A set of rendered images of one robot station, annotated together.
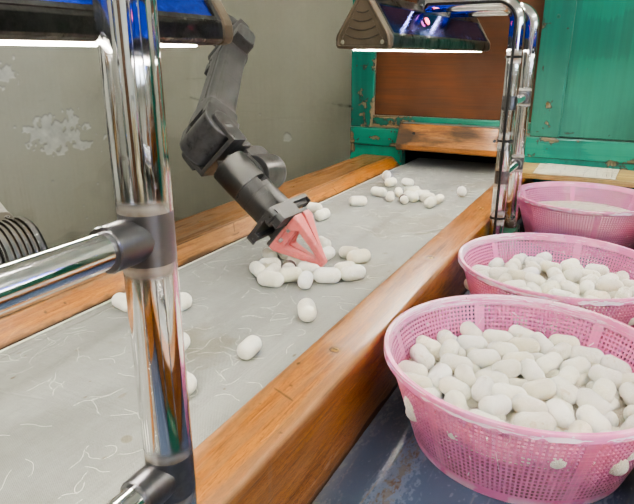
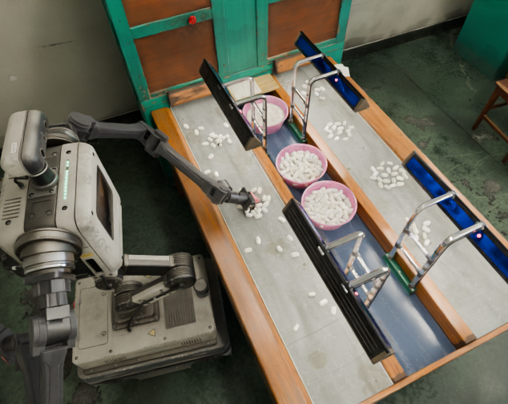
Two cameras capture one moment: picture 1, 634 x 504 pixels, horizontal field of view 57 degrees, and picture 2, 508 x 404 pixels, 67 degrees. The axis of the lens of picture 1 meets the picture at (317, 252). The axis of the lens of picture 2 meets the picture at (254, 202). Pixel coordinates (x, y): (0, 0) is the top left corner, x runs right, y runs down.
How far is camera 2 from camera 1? 1.52 m
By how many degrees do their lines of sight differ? 52
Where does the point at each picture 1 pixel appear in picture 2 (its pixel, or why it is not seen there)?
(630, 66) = (248, 43)
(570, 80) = (229, 54)
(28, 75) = not seen: outside the picture
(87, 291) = (237, 255)
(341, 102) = (43, 44)
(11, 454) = (297, 285)
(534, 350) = (321, 195)
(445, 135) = (191, 93)
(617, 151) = (251, 72)
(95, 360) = (271, 264)
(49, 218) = not seen: outside the picture
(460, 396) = (328, 219)
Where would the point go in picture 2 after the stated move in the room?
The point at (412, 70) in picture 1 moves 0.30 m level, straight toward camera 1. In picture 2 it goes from (162, 70) to (195, 95)
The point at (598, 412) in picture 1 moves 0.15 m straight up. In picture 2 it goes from (344, 206) to (350, 187)
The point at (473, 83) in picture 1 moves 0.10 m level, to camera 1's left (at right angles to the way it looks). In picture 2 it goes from (191, 66) to (179, 75)
